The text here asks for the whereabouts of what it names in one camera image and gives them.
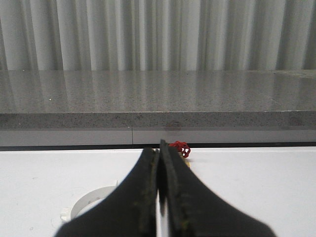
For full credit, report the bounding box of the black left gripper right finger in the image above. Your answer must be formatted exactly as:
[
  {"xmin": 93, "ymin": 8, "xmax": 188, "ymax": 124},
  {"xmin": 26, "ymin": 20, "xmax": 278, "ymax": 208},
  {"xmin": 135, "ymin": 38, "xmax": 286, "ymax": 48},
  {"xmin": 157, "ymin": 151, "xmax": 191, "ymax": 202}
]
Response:
[{"xmin": 157, "ymin": 140, "xmax": 275, "ymax": 237}]

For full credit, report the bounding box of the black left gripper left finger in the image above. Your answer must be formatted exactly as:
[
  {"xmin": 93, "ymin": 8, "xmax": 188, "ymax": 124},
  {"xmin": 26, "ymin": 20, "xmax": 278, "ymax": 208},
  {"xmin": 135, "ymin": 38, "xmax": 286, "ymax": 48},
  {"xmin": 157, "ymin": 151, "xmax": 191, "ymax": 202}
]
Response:
[{"xmin": 56, "ymin": 148, "xmax": 159, "ymax": 237}]

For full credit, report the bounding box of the white half pipe clamp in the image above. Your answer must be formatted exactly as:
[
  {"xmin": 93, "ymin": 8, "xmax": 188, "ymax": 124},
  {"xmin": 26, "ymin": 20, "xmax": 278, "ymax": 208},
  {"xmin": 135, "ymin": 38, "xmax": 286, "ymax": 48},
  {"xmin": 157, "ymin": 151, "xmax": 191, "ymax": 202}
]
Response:
[{"xmin": 60, "ymin": 180, "xmax": 119, "ymax": 223}]

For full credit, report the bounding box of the brass valve red handwheel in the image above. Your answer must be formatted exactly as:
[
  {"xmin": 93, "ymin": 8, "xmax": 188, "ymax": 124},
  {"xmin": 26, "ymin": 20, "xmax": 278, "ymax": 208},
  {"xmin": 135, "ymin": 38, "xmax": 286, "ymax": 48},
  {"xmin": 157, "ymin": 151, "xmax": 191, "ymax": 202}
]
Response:
[{"xmin": 169, "ymin": 141, "xmax": 191, "ymax": 168}]

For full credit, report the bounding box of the grey stone counter ledge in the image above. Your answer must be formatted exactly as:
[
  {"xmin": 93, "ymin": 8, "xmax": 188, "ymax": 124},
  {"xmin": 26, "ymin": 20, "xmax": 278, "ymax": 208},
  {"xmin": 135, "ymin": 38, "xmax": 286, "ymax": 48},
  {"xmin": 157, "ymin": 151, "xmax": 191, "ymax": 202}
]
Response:
[{"xmin": 0, "ymin": 70, "xmax": 316, "ymax": 129}]

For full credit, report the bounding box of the grey pleated curtain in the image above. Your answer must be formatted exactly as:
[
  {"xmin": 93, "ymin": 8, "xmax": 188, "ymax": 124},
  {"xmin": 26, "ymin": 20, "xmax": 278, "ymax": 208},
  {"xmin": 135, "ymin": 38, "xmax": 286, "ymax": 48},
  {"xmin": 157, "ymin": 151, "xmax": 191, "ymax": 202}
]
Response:
[{"xmin": 0, "ymin": 0, "xmax": 316, "ymax": 71}]

